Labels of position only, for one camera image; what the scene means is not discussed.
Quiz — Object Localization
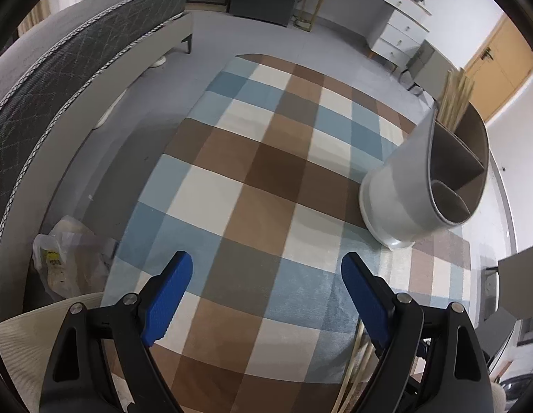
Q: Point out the cluster of wooden chopsticks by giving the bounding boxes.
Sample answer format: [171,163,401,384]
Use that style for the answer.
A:
[436,68,476,135]

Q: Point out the bundle of wooden chopsticks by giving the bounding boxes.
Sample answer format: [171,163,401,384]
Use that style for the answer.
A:
[334,318,381,413]

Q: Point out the grey panel furniture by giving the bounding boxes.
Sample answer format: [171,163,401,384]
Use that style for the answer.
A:
[481,243,533,353]

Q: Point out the white dressing table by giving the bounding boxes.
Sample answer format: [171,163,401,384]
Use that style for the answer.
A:
[312,0,434,67]

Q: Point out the light wooden door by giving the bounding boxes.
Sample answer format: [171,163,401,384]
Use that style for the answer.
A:
[462,15,533,123]

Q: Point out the grey nightstand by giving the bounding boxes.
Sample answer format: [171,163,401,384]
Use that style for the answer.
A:
[400,40,450,95]

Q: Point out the dark grey quilted mattress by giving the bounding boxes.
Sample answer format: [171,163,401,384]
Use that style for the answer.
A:
[0,0,191,242]

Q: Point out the checked tablecloth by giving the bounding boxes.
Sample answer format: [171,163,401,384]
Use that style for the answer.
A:
[101,54,472,413]

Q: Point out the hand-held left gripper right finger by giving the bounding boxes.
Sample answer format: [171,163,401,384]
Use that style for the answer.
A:
[341,252,495,413]

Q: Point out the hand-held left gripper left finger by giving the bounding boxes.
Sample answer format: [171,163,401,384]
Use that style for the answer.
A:
[40,250,194,413]

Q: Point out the clear plastic bag yellow contents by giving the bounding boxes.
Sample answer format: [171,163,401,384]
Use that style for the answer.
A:
[32,215,119,302]

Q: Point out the cream ribbed cloth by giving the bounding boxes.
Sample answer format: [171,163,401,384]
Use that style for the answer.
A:
[0,292,134,413]

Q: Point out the beige curtain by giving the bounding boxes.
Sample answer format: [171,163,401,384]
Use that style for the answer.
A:
[17,0,52,37]

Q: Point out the white grey utensil holder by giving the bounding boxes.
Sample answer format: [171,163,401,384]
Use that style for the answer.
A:
[359,103,491,252]

